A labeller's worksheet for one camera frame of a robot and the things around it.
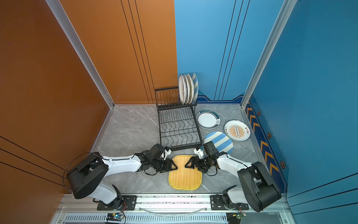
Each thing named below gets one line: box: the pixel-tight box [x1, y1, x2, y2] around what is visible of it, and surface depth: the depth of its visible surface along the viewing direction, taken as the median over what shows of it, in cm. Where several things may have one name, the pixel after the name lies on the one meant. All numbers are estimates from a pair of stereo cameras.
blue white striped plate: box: [191, 72, 199, 104], surface depth 87 cm
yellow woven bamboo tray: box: [168, 154, 203, 191], surface depth 82 cm
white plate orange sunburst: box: [223, 119, 252, 142], surface depth 105 cm
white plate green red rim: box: [195, 110, 221, 130], surface depth 112 cm
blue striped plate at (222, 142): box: [203, 131, 234, 154], surface depth 100 cm
